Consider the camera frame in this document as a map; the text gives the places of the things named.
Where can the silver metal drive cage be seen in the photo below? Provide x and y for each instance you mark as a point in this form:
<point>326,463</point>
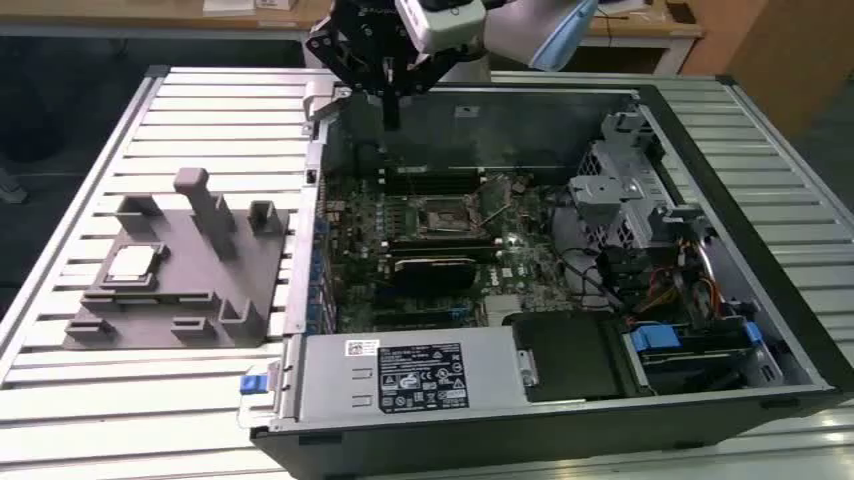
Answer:
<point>601,200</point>

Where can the blue case latch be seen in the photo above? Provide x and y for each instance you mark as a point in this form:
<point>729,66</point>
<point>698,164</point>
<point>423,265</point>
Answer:
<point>251,385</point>

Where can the CPU socket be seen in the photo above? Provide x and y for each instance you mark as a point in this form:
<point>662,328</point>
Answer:
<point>443,217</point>

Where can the wooden desk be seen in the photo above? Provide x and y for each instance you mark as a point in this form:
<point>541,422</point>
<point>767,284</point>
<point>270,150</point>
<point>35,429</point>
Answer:
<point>167,20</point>

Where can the blue disk carrier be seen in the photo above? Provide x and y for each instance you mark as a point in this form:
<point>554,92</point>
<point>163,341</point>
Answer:
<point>654,340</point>

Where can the silver power supply unit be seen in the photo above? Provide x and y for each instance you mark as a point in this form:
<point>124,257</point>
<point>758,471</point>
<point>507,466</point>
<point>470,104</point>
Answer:
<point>334,380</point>

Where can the small white box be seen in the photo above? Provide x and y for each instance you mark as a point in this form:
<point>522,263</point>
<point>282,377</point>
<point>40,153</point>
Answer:
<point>276,3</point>

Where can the black phone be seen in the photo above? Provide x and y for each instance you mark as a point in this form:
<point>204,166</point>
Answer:
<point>681,12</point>

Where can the green motherboard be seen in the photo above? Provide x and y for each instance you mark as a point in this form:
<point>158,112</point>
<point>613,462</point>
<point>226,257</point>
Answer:
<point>534,295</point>

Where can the silver CPU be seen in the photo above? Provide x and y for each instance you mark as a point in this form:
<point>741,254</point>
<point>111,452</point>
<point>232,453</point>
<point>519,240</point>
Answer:
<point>134,262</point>

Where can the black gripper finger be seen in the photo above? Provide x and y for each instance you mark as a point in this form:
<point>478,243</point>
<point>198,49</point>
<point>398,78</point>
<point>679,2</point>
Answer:
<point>334,55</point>
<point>420,80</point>

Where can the grey parts rack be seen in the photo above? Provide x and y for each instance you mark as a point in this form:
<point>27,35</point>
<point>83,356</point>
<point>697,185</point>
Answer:
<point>187,290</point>

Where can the grey case release latch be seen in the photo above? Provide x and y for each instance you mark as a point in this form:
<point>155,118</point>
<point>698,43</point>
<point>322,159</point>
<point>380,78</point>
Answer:
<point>316,97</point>

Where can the black plastic shroud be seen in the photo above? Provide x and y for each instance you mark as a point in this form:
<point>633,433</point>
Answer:
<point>567,355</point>

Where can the grey stand foot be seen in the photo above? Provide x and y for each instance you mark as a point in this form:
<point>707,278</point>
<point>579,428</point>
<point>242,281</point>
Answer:
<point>12,190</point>

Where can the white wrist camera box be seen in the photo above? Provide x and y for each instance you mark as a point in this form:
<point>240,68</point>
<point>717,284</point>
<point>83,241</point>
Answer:
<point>447,25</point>

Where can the silver chipset heat sink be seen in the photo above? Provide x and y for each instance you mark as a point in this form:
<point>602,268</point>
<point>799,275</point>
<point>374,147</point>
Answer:
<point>502,305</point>

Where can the black open PC case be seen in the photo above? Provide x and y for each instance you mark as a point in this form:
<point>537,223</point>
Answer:
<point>467,450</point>

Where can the black expansion card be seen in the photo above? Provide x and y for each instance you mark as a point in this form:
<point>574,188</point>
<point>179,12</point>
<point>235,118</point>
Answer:
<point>434,275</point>

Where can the wooden cabinet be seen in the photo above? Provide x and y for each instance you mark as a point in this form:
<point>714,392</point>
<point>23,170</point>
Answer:
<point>787,60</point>

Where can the black expansion slot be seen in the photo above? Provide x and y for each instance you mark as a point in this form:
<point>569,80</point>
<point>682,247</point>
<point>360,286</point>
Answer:
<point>414,319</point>

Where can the blue plastic clip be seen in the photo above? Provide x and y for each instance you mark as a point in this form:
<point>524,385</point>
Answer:
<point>753,334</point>

